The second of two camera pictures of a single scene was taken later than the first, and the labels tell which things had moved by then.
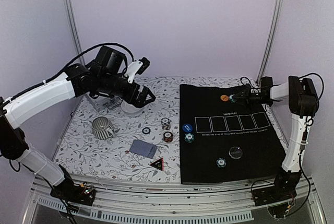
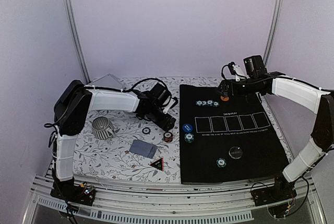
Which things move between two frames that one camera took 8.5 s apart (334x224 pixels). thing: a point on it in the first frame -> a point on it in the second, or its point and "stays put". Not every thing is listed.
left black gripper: [131, 99] -> [167, 124]
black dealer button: [235, 152] stays put
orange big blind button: [224, 97] stays put
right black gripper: [244, 93] -> [226, 83]
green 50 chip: [221, 162] stays put
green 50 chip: [189, 138] stays put
